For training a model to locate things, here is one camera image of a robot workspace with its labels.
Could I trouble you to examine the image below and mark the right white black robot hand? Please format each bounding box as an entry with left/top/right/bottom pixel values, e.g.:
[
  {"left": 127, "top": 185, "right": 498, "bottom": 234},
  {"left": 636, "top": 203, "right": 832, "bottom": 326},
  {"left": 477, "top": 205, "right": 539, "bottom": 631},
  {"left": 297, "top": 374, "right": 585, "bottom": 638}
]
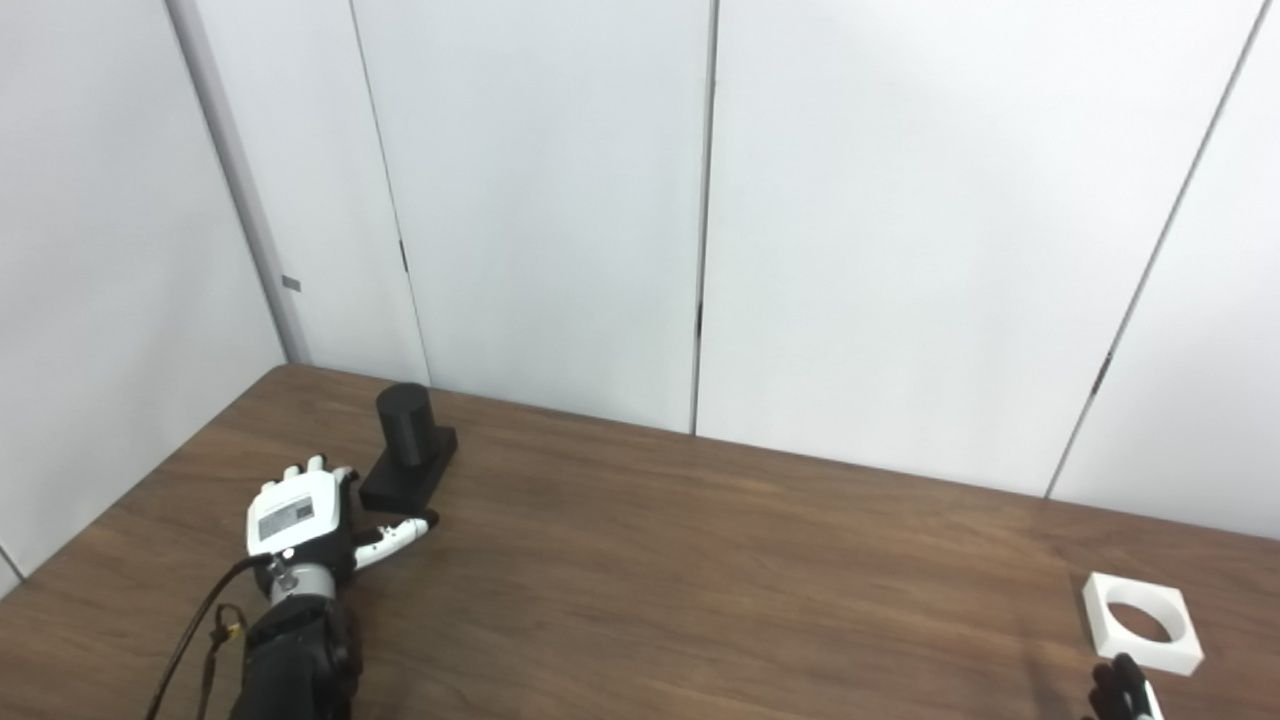
[{"left": 1083, "top": 653, "right": 1167, "bottom": 720}]

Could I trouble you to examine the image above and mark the black cylindrical peg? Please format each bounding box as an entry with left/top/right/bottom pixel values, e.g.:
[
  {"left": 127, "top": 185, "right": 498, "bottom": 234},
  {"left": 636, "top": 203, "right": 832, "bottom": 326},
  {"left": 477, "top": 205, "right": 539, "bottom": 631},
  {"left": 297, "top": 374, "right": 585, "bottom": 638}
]
[{"left": 359, "top": 383, "right": 459, "bottom": 512}]

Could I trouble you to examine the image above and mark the white square piece with hole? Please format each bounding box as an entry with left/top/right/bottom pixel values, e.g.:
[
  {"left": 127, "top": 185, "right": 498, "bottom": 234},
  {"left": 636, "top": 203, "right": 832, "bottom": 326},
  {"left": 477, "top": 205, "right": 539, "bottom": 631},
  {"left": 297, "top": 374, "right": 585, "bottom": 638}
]
[{"left": 1082, "top": 572, "right": 1204, "bottom": 677}]

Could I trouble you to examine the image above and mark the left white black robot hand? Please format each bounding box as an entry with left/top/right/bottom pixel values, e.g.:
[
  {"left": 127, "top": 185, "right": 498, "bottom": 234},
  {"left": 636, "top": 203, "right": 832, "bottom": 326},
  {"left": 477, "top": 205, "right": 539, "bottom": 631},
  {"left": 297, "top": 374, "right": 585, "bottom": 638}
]
[{"left": 246, "top": 456, "right": 441, "bottom": 589}]

